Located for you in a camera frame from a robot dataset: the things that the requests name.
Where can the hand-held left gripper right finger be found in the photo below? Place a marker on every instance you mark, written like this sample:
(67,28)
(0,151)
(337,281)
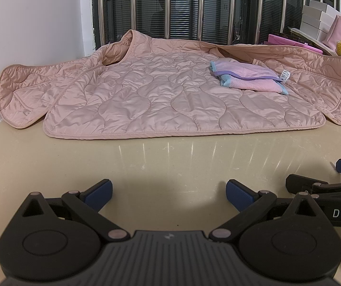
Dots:
(238,193)

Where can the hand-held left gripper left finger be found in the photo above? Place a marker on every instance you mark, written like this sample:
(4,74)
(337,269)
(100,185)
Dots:
(99,193)

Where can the pink mesh shirt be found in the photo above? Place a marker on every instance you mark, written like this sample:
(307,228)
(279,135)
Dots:
(248,77)

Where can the pink quilted jacket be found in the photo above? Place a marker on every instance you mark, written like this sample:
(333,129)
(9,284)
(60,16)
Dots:
(158,101)

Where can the flat pink box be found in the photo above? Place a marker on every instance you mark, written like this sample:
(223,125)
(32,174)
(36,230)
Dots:
(292,43)

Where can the stack of white boxes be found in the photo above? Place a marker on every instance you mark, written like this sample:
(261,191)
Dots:
(319,18)

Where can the metal window grille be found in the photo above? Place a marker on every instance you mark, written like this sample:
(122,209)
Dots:
(206,6)

